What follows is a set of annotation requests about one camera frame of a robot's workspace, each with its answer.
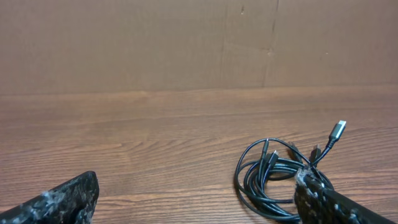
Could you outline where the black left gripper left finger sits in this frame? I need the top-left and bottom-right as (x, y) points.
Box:
(1, 171), (100, 224)

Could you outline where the thin black short cable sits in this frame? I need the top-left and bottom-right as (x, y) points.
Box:
(245, 139), (304, 215)

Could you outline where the cardboard back panel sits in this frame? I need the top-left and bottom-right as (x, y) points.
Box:
(1, 1), (397, 95)

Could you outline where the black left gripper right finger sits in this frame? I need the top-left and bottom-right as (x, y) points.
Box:
(294, 167), (395, 224)

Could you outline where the black cable silver USB plug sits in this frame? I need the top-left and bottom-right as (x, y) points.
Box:
(233, 120), (347, 222)

